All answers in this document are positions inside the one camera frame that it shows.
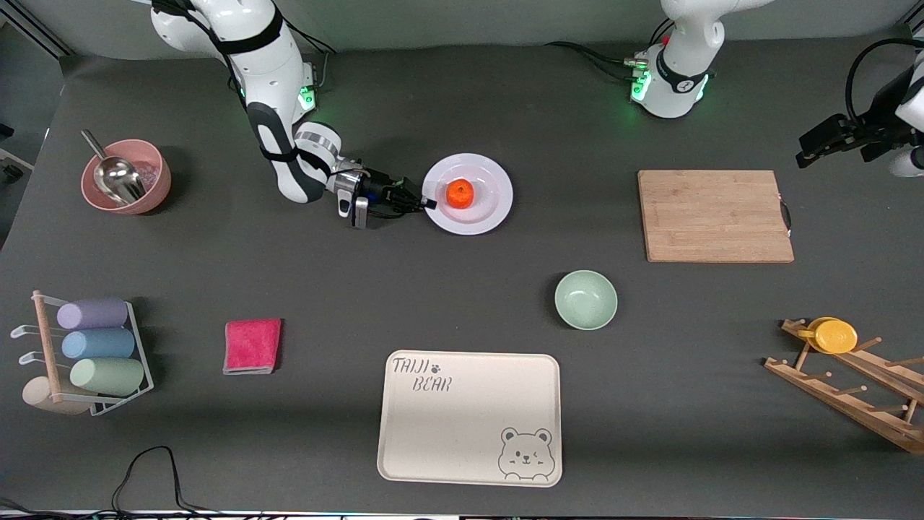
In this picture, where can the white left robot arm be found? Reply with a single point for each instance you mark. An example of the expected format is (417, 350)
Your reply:
(678, 65)

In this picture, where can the wooden cutting board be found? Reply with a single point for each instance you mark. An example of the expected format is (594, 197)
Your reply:
(715, 217)

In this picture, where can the beige cup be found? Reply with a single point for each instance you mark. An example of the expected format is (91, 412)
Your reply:
(40, 396)

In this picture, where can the green cup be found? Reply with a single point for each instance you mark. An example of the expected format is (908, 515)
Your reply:
(108, 375)

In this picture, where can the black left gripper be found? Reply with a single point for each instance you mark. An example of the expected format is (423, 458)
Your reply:
(860, 134)

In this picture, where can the orange fruit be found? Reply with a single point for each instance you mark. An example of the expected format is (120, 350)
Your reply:
(460, 194)

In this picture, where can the purple cup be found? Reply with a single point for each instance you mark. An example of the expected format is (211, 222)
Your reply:
(94, 314)

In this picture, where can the blue cup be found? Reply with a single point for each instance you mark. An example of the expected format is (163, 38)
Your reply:
(99, 344)

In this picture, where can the white round plate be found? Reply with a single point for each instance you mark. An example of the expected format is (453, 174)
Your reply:
(487, 195)

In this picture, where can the pink folded cloth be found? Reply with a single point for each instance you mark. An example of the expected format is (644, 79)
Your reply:
(253, 347)

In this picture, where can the metal scoop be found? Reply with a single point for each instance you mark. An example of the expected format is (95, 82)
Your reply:
(119, 179)

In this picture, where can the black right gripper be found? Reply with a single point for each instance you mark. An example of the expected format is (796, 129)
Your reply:
(380, 193)

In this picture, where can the wooden peg cup rack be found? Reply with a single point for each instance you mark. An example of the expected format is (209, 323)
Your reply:
(852, 397)

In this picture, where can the pale green bowl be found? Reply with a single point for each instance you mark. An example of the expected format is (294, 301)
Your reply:
(586, 300)

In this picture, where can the yellow cup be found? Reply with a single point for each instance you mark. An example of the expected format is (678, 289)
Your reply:
(836, 336)

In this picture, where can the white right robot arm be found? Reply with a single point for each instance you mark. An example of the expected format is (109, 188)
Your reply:
(281, 108)

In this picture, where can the cream tray with bear print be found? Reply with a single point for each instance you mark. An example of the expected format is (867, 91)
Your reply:
(462, 426)

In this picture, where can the pink bowl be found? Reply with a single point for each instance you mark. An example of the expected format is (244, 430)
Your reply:
(155, 180)

